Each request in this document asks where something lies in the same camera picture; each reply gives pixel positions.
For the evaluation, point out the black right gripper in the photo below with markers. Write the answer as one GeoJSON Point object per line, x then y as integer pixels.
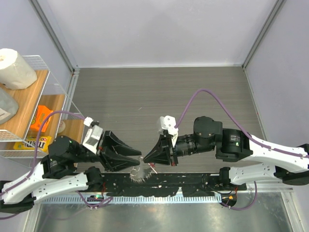
{"type": "Point", "coordinates": [161, 154]}

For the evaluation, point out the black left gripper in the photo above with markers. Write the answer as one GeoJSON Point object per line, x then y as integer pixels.
{"type": "Point", "coordinates": [111, 147]}

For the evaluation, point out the key with red tag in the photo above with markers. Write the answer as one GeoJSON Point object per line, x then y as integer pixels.
{"type": "Point", "coordinates": [152, 166]}

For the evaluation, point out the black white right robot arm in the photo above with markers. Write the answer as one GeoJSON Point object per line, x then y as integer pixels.
{"type": "Point", "coordinates": [273, 161]}

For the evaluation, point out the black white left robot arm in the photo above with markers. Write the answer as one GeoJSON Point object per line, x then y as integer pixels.
{"type": "Point", "coordinates": [56, 173]}

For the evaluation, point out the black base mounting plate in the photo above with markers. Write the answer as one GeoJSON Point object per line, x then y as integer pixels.
{"type": "Point", "coordinates": [167, 184]}

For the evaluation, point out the orange candy box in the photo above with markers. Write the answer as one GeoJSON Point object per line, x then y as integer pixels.
{"type": "Point", "coordinates": [40, 115]}

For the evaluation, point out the yellow m&m's bag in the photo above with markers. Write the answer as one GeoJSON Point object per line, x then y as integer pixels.
{"type": "Point", "coordinates": [30, 143]}

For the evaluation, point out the white paper towel roll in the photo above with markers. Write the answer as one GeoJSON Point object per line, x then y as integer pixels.
{"type": "Point", "coordinates": [15, 72]}

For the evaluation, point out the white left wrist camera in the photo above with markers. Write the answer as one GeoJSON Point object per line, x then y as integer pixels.
{"type": "Point", "coordinates": [93, 135]}

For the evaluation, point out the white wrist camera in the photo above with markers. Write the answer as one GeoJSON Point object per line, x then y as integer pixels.
{"type": "Point", "coordinates": [168, 123]}
{"type": "Point", "coordinates": [93, 135]}

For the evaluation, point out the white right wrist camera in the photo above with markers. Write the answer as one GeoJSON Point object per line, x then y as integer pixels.
{"type": "Point", "coordinates": [168, 123]}

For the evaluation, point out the slotted white cable duct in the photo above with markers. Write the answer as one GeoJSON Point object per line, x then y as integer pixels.
{"type": "Point", "coordinates": [178, 198]}

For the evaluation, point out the white wire wooden shelf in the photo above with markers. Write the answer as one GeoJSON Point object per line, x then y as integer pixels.
{"type": "Point", "coordinates": [17, 136]}

